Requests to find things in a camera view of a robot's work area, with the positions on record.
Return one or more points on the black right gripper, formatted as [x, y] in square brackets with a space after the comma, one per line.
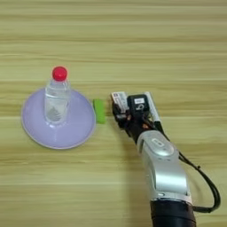
[137, 122]

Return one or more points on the red and white small box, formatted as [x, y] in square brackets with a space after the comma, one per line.
[119, 100]

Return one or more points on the white marker with black cap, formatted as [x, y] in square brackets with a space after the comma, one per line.
[153, 108]

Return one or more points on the clear bottle with red cap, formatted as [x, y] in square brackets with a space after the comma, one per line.
[56, 100]

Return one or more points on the green rectangular block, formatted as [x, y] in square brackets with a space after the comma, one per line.
[100, 111]

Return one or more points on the small black box white label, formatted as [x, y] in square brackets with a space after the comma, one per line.
[138, 103]

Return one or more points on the round lilac plastic plate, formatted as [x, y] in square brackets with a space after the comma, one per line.
[76, 127]

